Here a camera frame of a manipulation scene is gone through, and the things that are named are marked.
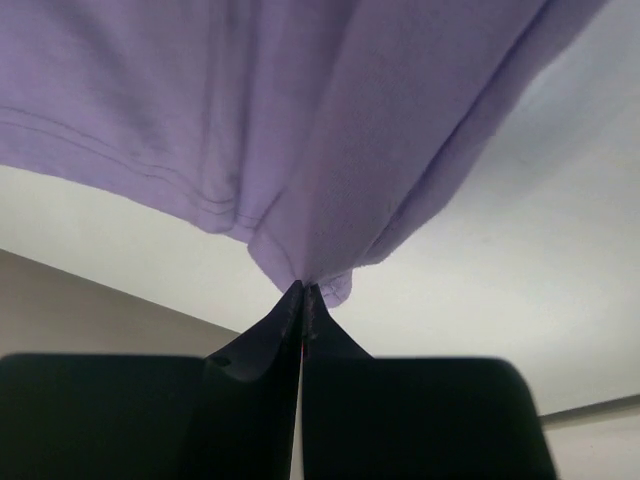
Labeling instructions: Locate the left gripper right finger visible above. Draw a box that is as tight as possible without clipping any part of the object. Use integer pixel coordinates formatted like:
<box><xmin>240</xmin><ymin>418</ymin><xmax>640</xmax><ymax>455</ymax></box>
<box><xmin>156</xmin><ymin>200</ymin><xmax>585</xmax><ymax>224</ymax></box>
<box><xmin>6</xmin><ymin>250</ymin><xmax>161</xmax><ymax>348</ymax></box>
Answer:
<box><xmin>302</xmin><ymin>286</ymin><xmax>556</xmax><ymax>479</ymax></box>

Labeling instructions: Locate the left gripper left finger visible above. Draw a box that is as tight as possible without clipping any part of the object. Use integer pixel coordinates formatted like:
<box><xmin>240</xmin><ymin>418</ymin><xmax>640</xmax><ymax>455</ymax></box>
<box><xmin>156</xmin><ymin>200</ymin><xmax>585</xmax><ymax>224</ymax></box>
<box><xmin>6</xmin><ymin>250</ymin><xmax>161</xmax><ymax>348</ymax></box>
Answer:
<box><xmin>1</xmin><ymin>282</ymin><xmax>304</xmax><ymax>479</ymax></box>

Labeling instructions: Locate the aluminium table frame rail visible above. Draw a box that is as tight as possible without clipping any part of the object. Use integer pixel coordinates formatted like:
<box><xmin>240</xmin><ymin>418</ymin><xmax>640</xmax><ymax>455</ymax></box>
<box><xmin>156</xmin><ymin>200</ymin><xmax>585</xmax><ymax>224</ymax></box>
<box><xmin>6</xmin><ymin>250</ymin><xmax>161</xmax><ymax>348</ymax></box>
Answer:
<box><xmin>539</xmin><ymin>394</ymin><xmax>640</xmax><ymax>426</ymax></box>

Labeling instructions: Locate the lavender t shirt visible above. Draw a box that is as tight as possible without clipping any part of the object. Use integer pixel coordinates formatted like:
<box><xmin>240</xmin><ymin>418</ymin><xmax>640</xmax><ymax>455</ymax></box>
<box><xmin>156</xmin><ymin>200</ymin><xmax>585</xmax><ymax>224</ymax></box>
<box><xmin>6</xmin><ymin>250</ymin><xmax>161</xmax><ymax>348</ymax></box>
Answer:
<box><xmin>1</xmin><ymin>1</ymin><xmax>602</xmax><ymax>306</ymax></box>

